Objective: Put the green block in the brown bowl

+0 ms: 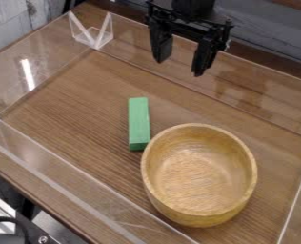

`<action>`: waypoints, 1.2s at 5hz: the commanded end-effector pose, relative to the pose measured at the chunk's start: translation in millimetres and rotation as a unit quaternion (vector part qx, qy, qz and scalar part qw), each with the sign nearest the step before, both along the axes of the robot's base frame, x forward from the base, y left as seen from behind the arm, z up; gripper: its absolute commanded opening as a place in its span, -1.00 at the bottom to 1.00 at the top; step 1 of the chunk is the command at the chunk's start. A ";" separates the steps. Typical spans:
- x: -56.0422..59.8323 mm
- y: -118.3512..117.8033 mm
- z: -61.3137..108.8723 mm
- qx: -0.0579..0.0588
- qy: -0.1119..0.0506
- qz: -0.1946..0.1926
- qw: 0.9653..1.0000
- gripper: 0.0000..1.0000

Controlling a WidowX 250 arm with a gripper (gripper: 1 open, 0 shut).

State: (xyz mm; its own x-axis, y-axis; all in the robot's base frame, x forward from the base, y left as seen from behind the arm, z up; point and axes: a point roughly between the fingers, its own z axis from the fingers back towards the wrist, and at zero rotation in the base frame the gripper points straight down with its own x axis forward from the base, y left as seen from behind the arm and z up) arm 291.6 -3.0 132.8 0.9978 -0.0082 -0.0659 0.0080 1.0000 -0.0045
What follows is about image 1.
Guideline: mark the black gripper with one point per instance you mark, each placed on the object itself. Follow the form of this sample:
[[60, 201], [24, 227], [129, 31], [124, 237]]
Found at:
[[191, 19]]

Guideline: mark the green wooden block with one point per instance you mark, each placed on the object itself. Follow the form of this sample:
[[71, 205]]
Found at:
[[139, 123]]

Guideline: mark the brown wooden bowl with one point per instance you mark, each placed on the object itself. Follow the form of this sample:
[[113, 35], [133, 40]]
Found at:
[[199, 174]]

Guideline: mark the clear acrylic corner bracket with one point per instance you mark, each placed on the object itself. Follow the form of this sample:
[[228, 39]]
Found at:
[[91, 36]]

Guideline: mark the clear acrylic front wall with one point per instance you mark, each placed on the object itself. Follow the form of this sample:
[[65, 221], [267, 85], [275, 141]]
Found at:
[[101, 215]]

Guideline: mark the black metal table frame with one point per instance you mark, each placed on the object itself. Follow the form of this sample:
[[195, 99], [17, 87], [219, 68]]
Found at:
[[25, 224]]

